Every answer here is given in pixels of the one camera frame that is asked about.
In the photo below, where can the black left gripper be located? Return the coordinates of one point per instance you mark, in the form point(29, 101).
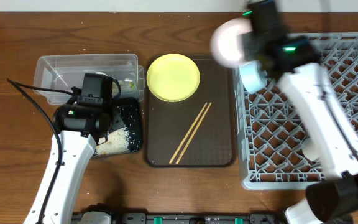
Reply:
point(117, 116)

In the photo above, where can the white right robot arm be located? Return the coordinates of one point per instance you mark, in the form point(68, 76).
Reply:
point(295, 65)

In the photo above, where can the yellow plate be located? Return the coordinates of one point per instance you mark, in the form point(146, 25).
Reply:
point(173, 77)

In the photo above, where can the wooden chopstick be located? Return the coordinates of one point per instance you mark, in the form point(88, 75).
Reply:
point(186, 135)
point(192, 134)

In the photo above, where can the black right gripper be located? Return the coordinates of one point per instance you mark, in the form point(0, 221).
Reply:
point(247, 51)

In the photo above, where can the white bowl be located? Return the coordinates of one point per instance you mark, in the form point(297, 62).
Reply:
point(227, 45)

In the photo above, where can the clear plastic bin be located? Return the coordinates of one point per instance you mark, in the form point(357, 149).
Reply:
point(62, 72)

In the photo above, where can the black waste tray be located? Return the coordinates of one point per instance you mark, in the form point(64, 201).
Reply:
point(134, 124)

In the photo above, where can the light blue bowl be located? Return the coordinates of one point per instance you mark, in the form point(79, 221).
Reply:
point(253, 77)

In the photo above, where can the grey dishwasher rack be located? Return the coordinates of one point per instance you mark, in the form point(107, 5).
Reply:
point(270, 134)

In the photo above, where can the white cup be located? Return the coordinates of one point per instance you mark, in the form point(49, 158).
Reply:
point(310, 149)

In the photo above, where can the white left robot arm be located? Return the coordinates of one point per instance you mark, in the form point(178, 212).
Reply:
point(80, 133)

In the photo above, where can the dark brown serving tray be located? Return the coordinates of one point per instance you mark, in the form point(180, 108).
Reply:
point(214, 144)

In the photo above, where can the pile of rice and nuts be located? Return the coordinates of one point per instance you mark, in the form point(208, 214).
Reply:
point(117, 141)

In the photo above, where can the green clear plastic wrapper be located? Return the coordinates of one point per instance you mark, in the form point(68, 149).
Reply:
point(127, 84)

